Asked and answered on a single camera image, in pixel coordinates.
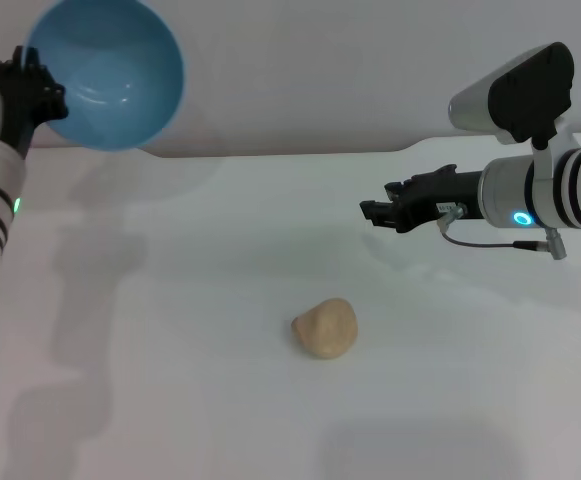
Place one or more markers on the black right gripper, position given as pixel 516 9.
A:
pixel 445 192

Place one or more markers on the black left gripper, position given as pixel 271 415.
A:
pixel 30 100

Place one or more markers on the blue bowl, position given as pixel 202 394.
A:
pixel 115 75

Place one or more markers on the beige egg yolk pastry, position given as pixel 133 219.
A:
pixel 327 330

